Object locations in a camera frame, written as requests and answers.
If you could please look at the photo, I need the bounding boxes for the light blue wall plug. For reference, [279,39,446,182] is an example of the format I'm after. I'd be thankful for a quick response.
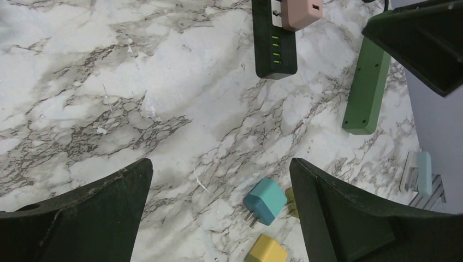
[399,151,432,197]

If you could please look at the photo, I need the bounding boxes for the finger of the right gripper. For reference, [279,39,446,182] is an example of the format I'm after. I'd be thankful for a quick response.
[362,1,462,97]

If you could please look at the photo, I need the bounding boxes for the teal USB plug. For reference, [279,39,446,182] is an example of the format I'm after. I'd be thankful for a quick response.
[243,178,287,228]

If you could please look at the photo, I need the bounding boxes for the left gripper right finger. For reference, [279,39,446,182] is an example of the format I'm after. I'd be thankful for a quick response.
[289,158,462,261]

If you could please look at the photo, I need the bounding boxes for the pink USB plug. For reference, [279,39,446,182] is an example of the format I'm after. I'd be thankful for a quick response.
[281,0,323,32]

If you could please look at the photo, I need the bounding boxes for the yellow USB plug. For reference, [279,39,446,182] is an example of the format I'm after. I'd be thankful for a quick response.
[245,234,288,262]
[285,187,299,219]

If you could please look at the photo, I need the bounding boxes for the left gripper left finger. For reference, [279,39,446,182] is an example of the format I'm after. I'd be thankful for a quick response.
[1,158,153,261]

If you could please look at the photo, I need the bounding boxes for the black strip with pink plugs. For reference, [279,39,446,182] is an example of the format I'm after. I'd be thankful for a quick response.
[251,0,298,80]

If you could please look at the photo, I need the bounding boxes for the green power strip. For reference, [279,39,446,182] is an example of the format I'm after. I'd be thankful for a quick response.
[342,37,391,135]

